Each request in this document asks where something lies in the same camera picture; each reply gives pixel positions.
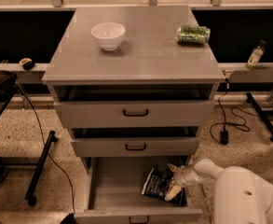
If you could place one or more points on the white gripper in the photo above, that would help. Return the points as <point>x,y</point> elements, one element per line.
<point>181,175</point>

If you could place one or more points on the blue chip bag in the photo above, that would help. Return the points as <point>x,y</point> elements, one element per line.
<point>157,185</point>

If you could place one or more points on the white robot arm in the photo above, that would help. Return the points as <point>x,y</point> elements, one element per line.
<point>240,196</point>

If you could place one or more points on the bottom grey drawer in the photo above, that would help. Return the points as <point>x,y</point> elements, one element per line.
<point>114,193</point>

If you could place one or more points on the grey drawer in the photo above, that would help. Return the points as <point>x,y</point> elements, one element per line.
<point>126,114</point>
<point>114,193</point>
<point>132,142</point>

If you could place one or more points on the middle grey drawer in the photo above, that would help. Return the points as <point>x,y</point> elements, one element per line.
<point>132,142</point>

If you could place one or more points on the grey drawer cabinet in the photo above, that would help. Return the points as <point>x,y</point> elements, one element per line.
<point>147,66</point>

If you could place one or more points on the top grey drawer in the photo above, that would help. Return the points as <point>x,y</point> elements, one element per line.
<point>126,114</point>

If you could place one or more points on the black stand leg right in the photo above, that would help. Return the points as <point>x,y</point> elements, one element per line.
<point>260,112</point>

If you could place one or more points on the black stand leg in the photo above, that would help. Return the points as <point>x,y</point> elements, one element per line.
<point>260,112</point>
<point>29,196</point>

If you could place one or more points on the black stand leg left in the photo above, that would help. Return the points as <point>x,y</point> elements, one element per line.
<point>29,196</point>

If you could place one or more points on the green soda can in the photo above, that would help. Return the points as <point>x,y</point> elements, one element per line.
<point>192,34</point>

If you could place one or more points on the small glass bottle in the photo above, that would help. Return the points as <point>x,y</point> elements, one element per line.
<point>256,55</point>

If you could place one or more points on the white bowl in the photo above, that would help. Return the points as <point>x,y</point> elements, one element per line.
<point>108,35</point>

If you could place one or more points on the small yellow black device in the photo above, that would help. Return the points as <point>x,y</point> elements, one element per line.
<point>27,63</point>

